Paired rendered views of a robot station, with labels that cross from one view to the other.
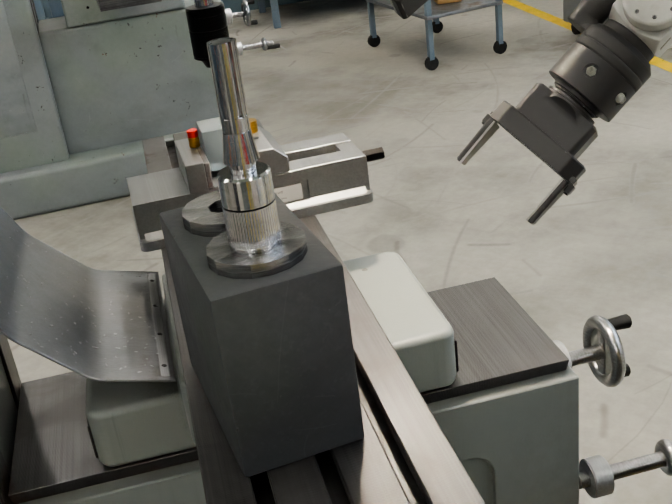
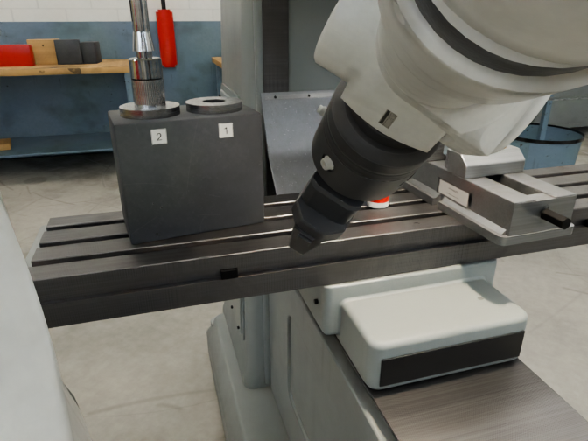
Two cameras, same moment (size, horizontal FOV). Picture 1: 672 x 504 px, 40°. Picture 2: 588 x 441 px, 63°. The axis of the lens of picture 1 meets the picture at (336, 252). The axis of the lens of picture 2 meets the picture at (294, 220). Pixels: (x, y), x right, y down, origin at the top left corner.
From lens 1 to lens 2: 115 cm
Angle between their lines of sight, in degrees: 75
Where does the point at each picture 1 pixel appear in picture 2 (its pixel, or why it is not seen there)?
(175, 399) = not seen: hidden behind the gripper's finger
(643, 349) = not seen: outside the picture
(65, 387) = not seen: hidden behind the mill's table
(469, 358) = (418, 404)
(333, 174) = (488, 202)
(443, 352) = (365, 353)
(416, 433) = (123, 260)
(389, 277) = (469, 311)
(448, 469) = (78, 269)
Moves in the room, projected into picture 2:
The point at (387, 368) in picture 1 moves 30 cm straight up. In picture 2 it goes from (206, 251) to (187, 38)
